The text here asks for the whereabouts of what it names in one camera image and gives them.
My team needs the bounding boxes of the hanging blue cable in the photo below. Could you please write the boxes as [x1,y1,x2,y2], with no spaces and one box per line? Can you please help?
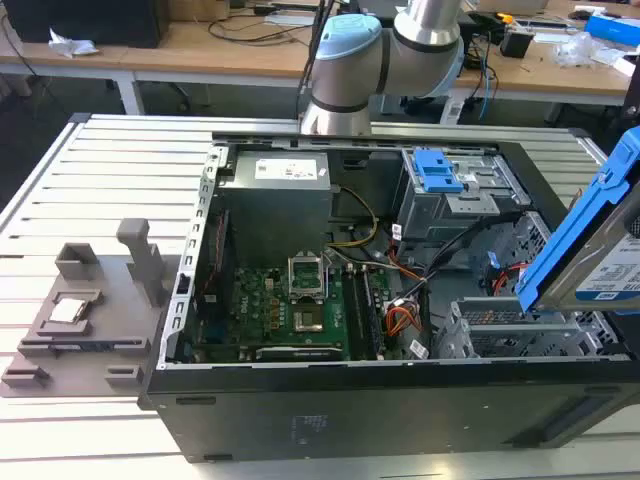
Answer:
[478,63,497,109]

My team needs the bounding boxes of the blue cardboard box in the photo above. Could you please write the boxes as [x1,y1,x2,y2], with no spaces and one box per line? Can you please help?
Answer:
[584,12,640,45]

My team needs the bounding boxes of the green motherboard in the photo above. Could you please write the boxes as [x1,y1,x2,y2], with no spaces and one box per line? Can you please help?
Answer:
[197,259,401,364]

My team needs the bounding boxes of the wooden desk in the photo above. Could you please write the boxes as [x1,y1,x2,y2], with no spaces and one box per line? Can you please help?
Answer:
[0,0,640,107]

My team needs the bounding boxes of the CPU socket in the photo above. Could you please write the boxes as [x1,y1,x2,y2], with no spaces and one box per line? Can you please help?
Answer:
[292,308,325,335]

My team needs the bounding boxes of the thin wire locking lever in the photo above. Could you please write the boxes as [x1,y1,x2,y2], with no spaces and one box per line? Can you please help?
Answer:
[323,248,335,302]

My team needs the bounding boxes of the metal disk bay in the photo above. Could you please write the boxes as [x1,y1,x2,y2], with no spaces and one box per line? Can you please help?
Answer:
[433,297,624,359]

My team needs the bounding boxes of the black open PC case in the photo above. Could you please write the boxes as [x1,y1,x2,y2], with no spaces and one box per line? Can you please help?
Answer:
[137,130,640,464]

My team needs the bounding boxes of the hard disk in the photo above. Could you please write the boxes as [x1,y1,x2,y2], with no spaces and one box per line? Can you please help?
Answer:
[516,124,640,315]

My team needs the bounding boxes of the grey power supply unit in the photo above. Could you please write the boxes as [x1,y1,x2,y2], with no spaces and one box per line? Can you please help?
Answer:
[217,149,334,261]

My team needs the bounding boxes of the coloured disk power wire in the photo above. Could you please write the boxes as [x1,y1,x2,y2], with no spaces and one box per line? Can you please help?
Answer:
[491,263,527,297]

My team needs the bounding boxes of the small black device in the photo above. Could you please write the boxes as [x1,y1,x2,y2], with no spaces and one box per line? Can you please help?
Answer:
[499,27,535,59]

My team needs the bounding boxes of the crumpled white paper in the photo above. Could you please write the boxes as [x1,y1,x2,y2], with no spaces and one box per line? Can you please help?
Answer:
[47,27,100,59]

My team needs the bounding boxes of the black RAM slot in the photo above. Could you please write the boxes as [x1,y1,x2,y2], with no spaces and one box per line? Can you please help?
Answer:
[348,266,372,361]
[341,266,365,361]
[359,266,381,360]

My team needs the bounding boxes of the black cable bundle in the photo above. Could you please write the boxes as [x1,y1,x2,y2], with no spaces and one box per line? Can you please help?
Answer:
[422,208,522,289]

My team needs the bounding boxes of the black box on desk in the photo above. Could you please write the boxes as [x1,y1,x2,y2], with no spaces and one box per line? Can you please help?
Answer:
[3,0,162,50]

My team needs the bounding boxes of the clear plastic bags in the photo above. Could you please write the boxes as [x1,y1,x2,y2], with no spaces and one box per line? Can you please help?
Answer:
[551,31,610,69]

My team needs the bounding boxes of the yellow and black power cable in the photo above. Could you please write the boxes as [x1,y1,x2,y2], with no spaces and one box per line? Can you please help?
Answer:
[327,186,380,249]

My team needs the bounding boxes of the blue drive bracket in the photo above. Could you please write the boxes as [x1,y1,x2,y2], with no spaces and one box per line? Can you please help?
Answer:
[413,147,464,194]

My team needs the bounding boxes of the grey parts rack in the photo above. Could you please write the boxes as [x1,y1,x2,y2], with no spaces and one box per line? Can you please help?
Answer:
[0,218,172,400]

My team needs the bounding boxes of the orange red wire bundle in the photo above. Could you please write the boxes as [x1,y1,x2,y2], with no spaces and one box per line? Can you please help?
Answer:
[383,306,425,335]

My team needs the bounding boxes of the metal socket cover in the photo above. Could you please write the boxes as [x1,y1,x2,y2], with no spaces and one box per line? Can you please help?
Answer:
[288,253,324,304]

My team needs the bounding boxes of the silver CPU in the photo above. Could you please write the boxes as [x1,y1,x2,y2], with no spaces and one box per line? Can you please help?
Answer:
[47,298,90,324]

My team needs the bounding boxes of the metal drive cage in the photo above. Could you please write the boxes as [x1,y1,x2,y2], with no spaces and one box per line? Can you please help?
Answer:
[392,147,532,247]

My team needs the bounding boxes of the black desk cables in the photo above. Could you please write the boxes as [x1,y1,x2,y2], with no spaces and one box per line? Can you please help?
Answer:
[206,3,322,47]

